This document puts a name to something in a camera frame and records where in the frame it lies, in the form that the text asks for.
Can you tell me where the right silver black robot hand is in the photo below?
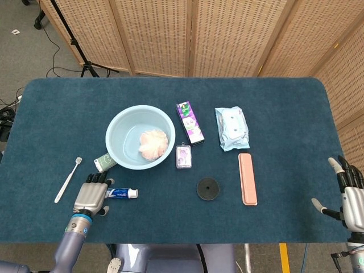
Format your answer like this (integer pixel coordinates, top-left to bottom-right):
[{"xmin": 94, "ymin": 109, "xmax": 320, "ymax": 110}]
[{"xmin": 311, "ymin": 155, "xmax": 364, "ymax": 228}]

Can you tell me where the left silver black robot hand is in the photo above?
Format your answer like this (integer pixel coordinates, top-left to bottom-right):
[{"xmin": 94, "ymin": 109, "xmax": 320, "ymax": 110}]
[{"xmin": 72, "ymin": 170, "xmax": 115, "ymax": 217}]

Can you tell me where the blue white toothpaste tube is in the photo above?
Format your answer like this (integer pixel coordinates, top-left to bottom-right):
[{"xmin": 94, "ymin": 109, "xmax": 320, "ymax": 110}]
[{"xmin": 105, "ymin": 187, "xmax": 139, "ymax": 199}]

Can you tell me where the pink bath sponge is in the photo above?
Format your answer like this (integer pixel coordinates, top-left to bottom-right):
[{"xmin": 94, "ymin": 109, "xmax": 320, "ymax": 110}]
[{"xmin": 138, "ymin": 129, "xmax": 169, "ymax": 162}]

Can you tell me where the black tape roll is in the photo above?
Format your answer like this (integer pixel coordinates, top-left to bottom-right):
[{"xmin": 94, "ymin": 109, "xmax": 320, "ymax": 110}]
[{"xmin": 196, "ymin": 176, "xmax": 221, "ymax": 202}]

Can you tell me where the light blue plastic basin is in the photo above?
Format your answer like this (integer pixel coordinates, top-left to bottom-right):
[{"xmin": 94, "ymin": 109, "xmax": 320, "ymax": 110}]
[{"xmin": 105, "ymin": 105, "xmax": 176, "ymax": 171}]

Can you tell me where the purple white carton box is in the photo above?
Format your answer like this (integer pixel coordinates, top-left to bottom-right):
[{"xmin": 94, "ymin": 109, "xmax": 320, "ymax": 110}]
[{"xmin": 176, "ymin": 102, "xmax": 205, "ymax": 147}]

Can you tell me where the white toothbrush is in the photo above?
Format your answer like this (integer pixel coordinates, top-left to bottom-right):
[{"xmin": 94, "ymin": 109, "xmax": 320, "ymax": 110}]
[{"xmin": 54, "ymin": 156, "xmax": 83, "ymax": 204}]

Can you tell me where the green white soap box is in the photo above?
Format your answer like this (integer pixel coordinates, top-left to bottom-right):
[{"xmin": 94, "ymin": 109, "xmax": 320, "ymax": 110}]
[{"xmin": 93, "ymin": 152, "xmax": 117, "ymax": 173}]

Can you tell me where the dark blue table mat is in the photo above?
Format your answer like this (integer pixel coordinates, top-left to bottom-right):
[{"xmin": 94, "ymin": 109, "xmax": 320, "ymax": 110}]
[{"xmin": 0, "ymin": 77, "xmax": 358, "ymax": 245}]

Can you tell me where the yellow floor tape strip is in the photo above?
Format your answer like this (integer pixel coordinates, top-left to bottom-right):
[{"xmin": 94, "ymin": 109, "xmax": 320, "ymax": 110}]
[{"xmin": 279, "ymin": 243, "xmax": 291, "ymax": 273}]

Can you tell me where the lavender robot torso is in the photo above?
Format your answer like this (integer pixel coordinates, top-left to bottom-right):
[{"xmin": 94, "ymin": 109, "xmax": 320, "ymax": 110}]
[{"xmin": 109, "ymin": 243, "xmax": 238, "ymax": 273}]

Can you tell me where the clear purple floss pick box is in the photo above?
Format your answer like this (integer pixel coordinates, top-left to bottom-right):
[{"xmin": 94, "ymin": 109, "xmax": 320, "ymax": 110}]
[{"xmin": 175, "ymin": 143, "xmax": 195, "ymax": 169}]

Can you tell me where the pink toothbrush case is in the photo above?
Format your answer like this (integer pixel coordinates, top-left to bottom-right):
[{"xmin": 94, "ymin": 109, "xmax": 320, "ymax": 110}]
[{"xmin": 238, "ymin": 152, "xmax": 258, "ymax": 206}]

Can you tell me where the metal table leg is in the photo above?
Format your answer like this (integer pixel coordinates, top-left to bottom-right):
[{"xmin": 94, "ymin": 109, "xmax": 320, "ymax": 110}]
[{"xmin": 243, "ymin": 243, "xmax": 253, "ymax": 273}]

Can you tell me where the light blue wet wipes pack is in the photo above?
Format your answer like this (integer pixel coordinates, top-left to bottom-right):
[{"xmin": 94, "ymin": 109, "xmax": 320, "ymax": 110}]
[{"xmin": 214, "ymin": 106, "xmax": 251, "ymax": 152}]

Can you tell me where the black tripod stand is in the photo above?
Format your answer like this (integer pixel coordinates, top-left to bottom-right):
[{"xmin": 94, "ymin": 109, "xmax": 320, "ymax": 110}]
[{"xmin": 49, "ymin": 0, "xmax": 120, "ymax": 78}]

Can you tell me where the black caster foot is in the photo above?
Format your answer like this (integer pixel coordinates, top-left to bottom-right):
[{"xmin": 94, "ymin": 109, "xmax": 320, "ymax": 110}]
[{"xmin": 33, "ymin": 10, "xmax": 46, "ymax": 30}]

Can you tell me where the wicker folding screen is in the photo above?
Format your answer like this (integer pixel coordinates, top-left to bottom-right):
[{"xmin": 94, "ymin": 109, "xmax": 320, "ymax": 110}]
[{"xmin": 39, "ymin": 0, "xmax": 364, "ymax": 197}]

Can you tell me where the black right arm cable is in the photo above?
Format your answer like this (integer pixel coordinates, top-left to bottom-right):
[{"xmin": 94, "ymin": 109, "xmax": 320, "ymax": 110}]
[{"xmin": 331, "ymin": 249, "xmax": 356, "ymax": 266}]

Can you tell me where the white perforated bracket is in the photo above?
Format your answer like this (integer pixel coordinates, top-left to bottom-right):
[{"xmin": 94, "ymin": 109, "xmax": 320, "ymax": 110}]
[{"xmin": 106, "ymin": 257, "xmax": 122, "ymax": 273}]

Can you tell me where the black cable bundle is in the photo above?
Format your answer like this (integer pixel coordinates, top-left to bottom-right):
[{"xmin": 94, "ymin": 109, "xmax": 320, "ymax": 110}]
[{"xmin": 0, "ymin": 95, "xmax": 23, "ymax": 143}]

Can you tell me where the black floor cable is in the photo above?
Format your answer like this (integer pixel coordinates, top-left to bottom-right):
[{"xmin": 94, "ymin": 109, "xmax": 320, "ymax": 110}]
[{"xmin": 39, "ymin": 25, "xmax": 83, "ymax": 78}]

